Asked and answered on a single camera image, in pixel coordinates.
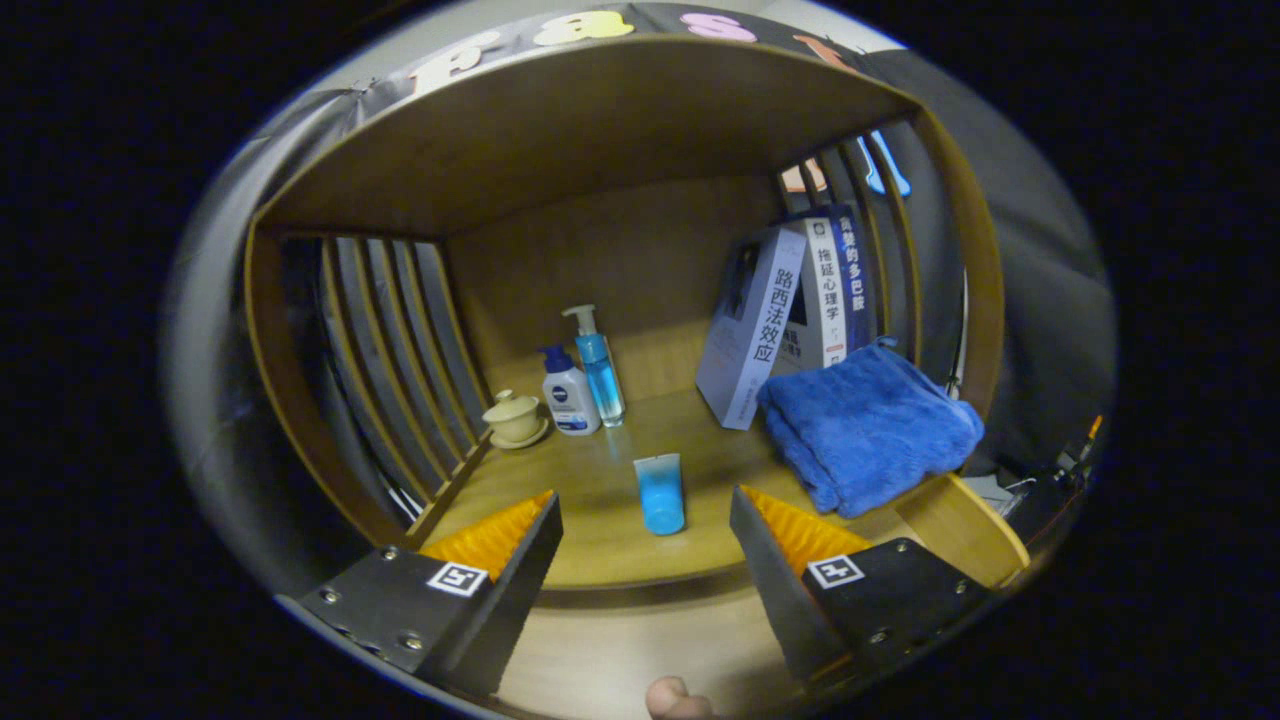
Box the blue tube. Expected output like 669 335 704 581
633 453 687 536

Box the dark blue book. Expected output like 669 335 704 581
835 205 881 351

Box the clear blue pump bottle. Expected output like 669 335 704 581
561 304 628 428

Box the grey leaning book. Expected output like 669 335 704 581
695 226 809 431

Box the blue folded towel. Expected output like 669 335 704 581
757 336 986 519

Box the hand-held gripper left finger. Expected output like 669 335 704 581
275 488 564 701

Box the wooden countertop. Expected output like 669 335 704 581
415 385 901 591

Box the white spine book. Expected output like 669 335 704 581
790 216 851 371

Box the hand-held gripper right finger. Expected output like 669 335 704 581
728 485 1001 691

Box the black and orange device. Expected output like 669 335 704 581
1050 415 1106 481

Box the white pump bottle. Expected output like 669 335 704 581
537 344 602 437

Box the beige lidded teacup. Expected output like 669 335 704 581
482 389 550 450

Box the wooden cabinet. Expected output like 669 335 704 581
243 35 1006 591

